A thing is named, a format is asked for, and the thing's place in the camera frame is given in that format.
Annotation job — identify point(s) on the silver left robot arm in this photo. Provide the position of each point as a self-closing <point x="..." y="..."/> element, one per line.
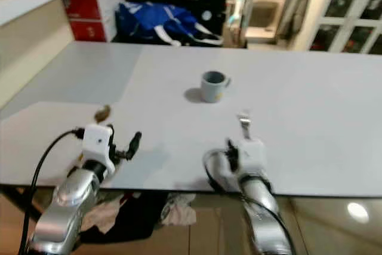
<point x="68" y="198"/>

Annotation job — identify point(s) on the blue white fabric bag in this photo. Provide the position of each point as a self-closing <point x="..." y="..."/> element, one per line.
<point x="158" y="22"/>

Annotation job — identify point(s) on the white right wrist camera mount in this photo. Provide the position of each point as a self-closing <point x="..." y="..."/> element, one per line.
<point x="252" y="154"/>

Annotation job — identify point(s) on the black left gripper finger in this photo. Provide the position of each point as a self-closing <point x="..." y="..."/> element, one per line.
<point x="135" y="141"/>

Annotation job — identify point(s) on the grey curtain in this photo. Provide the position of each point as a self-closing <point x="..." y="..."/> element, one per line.
<point x="295" y="1"/>

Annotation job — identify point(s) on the crumpled white red cloth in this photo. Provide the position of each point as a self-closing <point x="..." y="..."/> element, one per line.
<point x="177" y="210"/>

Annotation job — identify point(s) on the black table frame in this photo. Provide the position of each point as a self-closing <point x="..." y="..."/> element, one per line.
<point x="15" y="194"/>

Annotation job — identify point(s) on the grey ceramic mug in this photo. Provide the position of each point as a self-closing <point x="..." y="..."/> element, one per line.
<point x="212" y="88"/>

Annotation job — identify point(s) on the metal fork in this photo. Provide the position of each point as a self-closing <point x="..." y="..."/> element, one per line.
<point x="244" y="121"/>

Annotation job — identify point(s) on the red box with number print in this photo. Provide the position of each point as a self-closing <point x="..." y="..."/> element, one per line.
<point x="89" y="30"/>

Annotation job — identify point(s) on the red cardboard box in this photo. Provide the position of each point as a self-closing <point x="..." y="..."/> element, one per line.
<point x="86" y="5"/>

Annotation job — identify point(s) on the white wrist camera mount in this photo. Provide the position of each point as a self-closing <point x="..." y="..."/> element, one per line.
<point x="98" y="141"/>
<point x="252" y="154"/>

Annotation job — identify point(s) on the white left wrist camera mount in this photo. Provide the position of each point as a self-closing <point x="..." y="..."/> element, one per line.
<point x="98" y="141"/>

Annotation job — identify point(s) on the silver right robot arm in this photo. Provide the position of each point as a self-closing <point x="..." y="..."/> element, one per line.
<point x="262" y="207"/>

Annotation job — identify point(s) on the white cabinet with glass doors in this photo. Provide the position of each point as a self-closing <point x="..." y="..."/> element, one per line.
<point x="343" y="10"/>

